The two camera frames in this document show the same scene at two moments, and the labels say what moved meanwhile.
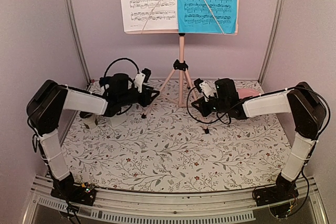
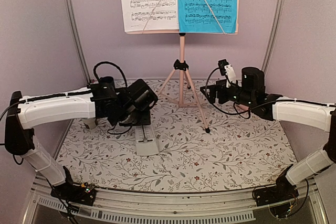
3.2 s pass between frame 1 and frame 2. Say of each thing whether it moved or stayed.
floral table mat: stayed
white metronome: moved
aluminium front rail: stayed
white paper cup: stayed
